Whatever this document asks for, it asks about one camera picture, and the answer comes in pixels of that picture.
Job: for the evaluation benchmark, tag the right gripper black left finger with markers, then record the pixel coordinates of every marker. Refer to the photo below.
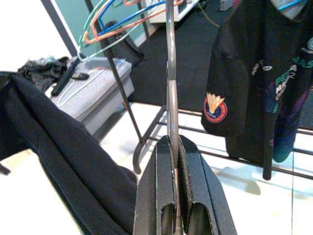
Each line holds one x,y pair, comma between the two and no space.
156,195

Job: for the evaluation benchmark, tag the black metal clothes rack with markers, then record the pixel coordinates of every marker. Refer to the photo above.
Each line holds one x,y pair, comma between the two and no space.
62,29

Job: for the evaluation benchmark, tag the dark grey crumpled garment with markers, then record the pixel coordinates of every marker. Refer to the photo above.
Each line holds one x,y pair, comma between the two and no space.
39,71

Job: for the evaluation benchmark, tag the black remote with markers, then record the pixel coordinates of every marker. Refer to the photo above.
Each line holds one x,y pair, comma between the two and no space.
80,76

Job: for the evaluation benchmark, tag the grey plastic hanger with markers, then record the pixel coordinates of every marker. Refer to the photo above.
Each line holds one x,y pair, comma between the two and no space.
171,102

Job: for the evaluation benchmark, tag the plain black shirt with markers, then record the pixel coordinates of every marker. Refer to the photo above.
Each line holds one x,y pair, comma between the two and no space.
61,147

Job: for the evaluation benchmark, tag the black shirt with shuttlecock badge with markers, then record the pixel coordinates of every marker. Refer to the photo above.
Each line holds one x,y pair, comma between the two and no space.
244,61

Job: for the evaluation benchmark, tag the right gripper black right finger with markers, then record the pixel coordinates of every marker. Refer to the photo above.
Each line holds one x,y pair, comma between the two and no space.
205,200

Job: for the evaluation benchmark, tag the blue plastic hanger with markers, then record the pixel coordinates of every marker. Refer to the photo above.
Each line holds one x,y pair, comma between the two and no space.
288,5

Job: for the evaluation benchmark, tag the grey hard case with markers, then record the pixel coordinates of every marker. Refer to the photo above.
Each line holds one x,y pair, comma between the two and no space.
97,98

